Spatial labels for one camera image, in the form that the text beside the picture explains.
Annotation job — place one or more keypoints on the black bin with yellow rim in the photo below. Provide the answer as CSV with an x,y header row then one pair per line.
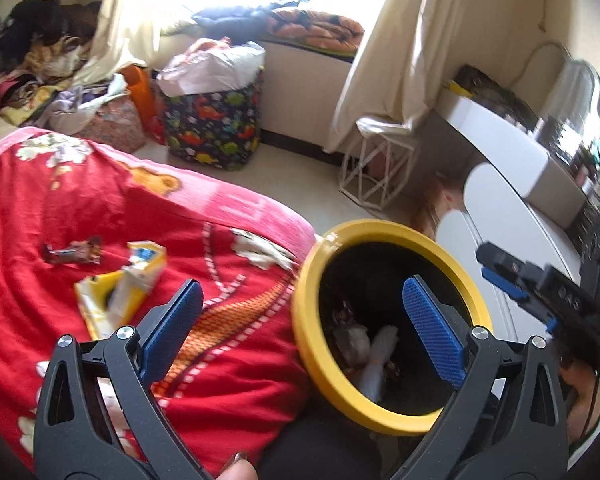
x,y
380,230

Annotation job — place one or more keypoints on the red floral blanket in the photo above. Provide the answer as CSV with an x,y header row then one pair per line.
x,y
80,200

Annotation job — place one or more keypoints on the yellow white snack wrapper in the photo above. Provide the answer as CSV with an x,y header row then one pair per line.
x,y
105,295

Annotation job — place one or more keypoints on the black patterned storage box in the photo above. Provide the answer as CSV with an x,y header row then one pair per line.
x,y
490,92

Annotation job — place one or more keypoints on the person's right forearm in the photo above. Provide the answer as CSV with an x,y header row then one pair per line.
x,y
585,405

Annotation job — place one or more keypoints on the purple brown snack wrapper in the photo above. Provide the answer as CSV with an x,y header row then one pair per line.
x,y
75,252

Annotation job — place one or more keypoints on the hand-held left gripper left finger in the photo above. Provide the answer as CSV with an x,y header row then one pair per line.
x,y
172,320

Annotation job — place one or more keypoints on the small white foam net bundle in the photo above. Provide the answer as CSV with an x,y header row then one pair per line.
x,y
352,342

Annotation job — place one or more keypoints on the brown paper bag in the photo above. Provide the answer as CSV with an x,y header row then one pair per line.
x,y
437,205

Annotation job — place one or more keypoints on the vanity mirror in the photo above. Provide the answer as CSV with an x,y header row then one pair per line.
x,y
575,105

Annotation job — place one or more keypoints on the orange bag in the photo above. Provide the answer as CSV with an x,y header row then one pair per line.
x,y
142,95

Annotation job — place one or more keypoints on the orange black quilt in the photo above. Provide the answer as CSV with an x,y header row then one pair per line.
x,y
320,30

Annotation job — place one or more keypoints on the cream curtain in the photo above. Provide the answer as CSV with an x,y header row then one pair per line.
x,y
420,35
135,10

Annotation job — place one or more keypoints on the pink floral fabric bag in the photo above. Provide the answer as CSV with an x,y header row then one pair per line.
x,y
117,122

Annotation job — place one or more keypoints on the large white foam net bundle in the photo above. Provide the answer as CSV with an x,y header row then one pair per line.
x,y
377,365

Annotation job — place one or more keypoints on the dinosaur print storage bag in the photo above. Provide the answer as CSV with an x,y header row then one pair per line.
x,y
215,125

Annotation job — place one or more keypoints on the dark blue jacket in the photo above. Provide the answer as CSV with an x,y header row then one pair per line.
x,y
240,15

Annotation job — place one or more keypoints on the white plastic bag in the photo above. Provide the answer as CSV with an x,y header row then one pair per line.
x,y
220,67

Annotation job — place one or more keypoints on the person's left hand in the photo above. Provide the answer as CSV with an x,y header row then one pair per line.
x,y
237,467

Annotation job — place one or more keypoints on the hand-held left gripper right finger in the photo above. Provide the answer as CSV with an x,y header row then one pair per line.
x,y
432,325

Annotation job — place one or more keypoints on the person's dark trouser leg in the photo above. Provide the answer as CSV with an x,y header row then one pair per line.
x,y
320,450

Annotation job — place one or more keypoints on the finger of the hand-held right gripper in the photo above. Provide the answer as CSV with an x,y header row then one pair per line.
x,y
502,262

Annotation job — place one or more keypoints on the white vanity desk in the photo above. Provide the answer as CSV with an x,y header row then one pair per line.
x,y
505,150

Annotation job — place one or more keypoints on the pile of clothes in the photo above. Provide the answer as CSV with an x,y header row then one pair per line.
x,y
35,55

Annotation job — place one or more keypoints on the orange cloth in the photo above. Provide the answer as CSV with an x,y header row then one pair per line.
x,y
207,46

